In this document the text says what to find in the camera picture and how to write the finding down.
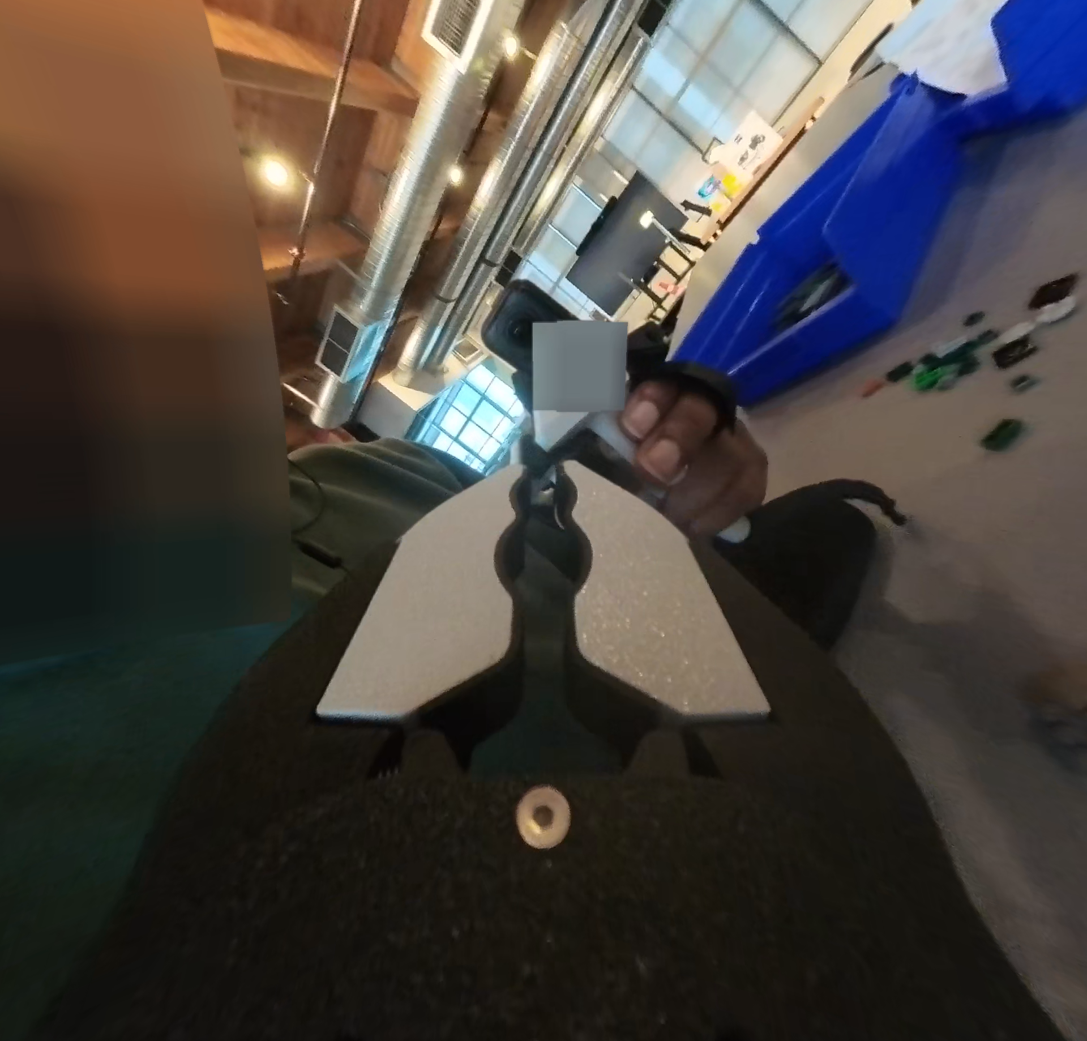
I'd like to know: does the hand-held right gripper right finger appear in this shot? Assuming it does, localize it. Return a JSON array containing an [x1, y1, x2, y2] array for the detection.
[[552, 462, 772, 757]]

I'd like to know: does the large window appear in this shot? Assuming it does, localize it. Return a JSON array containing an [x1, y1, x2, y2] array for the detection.
[[416, 361, 523, 473], [594, 0, 876, 154]]

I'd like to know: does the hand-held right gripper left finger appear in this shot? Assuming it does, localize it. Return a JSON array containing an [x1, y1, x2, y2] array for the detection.
[[316, 463, 536, 757]]

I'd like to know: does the white ceiling vent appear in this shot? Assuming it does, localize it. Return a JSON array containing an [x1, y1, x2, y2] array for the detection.
[[423, 0, 504, 71]]

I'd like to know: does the white printed paper bag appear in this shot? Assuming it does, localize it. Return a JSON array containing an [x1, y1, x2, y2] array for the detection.
[[879, 0, 1020, 95]]

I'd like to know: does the silver ventilation duct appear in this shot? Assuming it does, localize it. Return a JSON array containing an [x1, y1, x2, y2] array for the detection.
[[310, 17, 596, 430], [429, 0, 655, 371]]

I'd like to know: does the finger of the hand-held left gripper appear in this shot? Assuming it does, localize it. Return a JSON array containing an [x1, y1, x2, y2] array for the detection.
[[518, 411, 609, 511]]

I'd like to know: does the person's dark green hoodie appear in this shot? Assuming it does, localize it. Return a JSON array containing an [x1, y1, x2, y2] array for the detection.
[[0, 436, 481, 1041]]

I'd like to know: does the white cardboard box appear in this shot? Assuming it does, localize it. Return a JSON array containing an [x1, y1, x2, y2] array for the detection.
[[709, 110, 784, 177]]

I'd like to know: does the blue plastic bin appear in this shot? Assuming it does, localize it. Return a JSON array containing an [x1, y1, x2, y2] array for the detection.
[[671, 81, 914, 405], [960, 0, 1087, 125]]

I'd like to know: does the person's left hand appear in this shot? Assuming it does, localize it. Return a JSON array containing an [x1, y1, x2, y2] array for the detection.
[[620, 376, 769, 538]]

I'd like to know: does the dark partition panel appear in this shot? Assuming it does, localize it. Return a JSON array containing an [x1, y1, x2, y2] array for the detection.
[[567, 170, 691, 318]]

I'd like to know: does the pile of small building pieces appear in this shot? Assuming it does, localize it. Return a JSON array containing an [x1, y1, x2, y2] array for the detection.
[[883, 272, 1084, 451]]

